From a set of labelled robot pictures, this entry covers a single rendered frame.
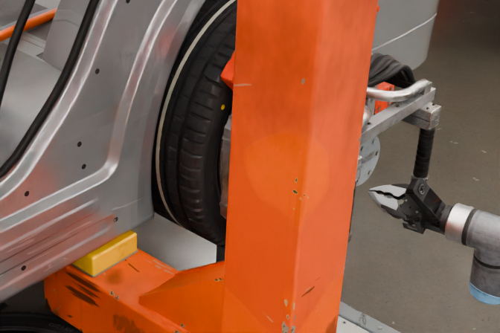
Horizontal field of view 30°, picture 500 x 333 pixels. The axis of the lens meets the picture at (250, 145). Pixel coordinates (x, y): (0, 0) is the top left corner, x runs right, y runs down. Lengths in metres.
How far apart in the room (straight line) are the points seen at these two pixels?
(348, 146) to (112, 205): 0.62
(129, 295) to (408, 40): 1.26
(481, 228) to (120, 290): 0.83
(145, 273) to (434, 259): 1.55
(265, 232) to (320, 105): 0.27
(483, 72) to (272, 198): 3.46
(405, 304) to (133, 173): 1.41
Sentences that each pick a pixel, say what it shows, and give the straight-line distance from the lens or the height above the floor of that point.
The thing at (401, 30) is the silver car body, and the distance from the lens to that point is 2.77.
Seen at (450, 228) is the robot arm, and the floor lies 0.72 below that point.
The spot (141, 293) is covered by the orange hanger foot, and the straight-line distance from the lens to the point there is 1.99.
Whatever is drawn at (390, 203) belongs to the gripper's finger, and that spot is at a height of 0.72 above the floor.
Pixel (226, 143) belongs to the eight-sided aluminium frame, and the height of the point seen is 0.92.
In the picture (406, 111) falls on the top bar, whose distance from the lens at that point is 2.15.
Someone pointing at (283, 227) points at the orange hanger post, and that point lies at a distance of 1.55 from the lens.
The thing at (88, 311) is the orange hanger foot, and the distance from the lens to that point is 2.08.
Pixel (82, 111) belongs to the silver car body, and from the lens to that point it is 1.85.
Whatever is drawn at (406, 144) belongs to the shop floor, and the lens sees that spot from 4.09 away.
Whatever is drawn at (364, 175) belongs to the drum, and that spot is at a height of 0.81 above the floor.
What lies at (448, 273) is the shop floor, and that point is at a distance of 3.33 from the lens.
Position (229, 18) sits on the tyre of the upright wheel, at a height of 1.15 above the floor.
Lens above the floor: 1.90
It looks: 29 degrees down
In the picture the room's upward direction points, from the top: 3 degrees clockwise
